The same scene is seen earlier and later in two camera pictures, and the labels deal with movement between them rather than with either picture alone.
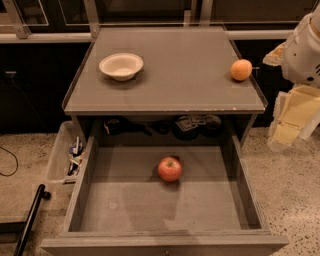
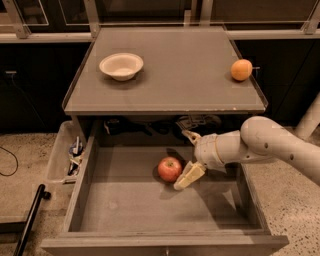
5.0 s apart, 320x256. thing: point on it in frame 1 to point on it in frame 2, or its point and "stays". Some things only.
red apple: x=169 y=168 stays
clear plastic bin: x=67 y=154 stays
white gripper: x=302 y=60 to x=205 y=150
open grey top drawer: x=122 y=206 stays
